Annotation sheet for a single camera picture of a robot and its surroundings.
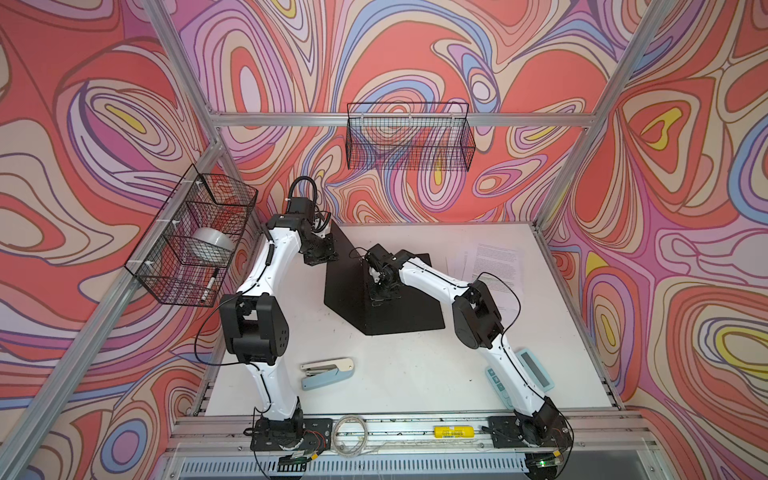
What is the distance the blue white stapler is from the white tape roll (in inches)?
14.8

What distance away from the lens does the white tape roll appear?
0.71 m

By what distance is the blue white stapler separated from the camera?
2.69 feet
